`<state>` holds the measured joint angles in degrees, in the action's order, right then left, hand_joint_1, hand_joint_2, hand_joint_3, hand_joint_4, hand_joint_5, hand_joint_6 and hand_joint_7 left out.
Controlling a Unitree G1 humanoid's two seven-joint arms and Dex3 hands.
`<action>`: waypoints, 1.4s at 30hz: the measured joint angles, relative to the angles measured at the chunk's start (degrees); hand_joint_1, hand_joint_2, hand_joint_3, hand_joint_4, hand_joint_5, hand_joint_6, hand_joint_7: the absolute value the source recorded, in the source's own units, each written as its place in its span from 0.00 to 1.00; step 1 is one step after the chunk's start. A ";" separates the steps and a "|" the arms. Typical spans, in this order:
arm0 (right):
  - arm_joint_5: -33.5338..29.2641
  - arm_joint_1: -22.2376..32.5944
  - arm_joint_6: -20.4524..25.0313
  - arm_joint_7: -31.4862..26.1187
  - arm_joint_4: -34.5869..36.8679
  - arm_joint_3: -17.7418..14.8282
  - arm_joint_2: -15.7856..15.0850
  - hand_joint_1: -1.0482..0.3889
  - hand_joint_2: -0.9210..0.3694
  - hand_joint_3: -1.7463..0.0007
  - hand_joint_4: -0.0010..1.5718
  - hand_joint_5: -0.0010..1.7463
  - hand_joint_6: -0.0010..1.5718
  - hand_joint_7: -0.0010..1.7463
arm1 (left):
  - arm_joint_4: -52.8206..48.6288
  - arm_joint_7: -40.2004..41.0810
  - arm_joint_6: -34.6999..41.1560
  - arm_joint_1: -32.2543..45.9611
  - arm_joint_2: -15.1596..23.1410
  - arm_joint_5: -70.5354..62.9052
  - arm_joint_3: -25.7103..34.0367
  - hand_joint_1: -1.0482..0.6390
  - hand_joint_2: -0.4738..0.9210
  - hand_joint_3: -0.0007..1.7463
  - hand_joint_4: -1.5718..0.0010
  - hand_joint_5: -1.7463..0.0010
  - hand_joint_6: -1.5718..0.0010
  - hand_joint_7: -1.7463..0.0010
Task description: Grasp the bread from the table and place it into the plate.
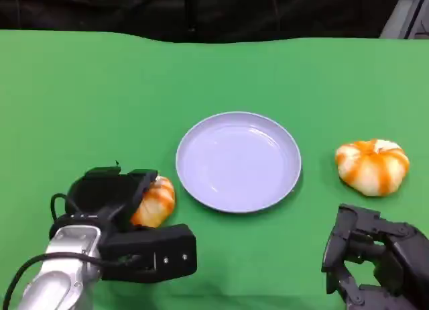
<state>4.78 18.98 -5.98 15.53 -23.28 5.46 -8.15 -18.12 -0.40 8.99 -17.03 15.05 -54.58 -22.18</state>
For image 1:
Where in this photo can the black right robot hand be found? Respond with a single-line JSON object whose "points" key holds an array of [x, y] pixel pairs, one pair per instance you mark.
{"points": [[402, 256]]}

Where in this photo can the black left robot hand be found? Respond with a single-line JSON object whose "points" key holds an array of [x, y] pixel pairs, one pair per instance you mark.
{"points": [[100, 196]]}

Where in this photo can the orange and white bread roll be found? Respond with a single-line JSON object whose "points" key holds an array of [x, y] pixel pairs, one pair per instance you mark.
{"points": [[372, 170], [157, 206]]}

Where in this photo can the lilac plate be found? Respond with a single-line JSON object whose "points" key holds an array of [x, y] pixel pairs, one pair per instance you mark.
{"points": [[238, 162]]}

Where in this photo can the black backdrop curtain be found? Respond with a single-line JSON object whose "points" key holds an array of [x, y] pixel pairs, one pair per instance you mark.
{"points": [[167, 11]]}

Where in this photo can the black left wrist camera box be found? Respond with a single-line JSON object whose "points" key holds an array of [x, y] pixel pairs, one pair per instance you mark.
{"points": [[167, 249]]}

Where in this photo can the grey metal frame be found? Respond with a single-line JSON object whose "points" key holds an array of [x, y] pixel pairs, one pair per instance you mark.
{"points": [[409, 18]]}

